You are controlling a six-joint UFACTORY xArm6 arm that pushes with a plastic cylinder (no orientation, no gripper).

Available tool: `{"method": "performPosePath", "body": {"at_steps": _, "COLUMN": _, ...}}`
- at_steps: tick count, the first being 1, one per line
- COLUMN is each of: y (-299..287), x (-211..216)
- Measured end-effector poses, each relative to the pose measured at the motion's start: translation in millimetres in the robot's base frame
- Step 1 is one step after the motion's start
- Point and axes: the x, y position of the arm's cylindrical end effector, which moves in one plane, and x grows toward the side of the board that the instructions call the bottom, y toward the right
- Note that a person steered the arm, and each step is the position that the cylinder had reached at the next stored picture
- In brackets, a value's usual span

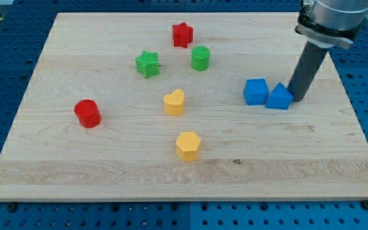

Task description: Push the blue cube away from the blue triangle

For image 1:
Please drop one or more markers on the green cylinder block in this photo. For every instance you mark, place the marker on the green cylinder block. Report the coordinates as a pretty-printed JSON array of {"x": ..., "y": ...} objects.
[{"x": 200, "y": 58}]

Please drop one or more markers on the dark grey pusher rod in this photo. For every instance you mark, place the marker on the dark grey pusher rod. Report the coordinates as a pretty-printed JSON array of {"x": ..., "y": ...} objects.
[{"x": 306, "y": 69}]

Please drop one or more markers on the yellow hexagon block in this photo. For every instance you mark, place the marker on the yellow hexagon block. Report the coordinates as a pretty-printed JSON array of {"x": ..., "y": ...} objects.
[{"x": 187, "y": 146}]

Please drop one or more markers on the yellow heart block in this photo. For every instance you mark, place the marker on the yellow heart block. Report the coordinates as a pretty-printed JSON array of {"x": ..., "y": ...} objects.
[{"x": 174, "y": 103}]

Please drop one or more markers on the blue cube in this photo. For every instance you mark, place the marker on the blue cube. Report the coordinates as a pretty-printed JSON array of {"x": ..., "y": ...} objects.
[{"x": 255, "y": 92}]

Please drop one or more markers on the red star block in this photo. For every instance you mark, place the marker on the red star block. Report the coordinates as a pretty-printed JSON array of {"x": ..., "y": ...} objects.
[{"x": 182, "y": 35}]

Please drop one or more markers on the green star block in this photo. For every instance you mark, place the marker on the green star block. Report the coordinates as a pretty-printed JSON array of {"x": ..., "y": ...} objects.
[{"x": 147, "y": 64}]

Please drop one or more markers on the red cylinder block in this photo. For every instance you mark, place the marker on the red cylinder block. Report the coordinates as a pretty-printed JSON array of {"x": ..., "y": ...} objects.
[{"x": 87, "y": 113}]

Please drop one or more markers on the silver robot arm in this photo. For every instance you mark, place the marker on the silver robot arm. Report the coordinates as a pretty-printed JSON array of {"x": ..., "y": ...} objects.
[{"x": 331, "y": 23}]

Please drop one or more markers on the light wooden board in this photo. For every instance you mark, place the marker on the light wooden board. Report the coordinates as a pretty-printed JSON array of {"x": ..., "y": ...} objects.
[{"x": 150, "y": 107}]

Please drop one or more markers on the blue triangle block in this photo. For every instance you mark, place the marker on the blue triangle block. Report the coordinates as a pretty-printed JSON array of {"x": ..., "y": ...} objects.
[{"x": 279, "y": 98}]

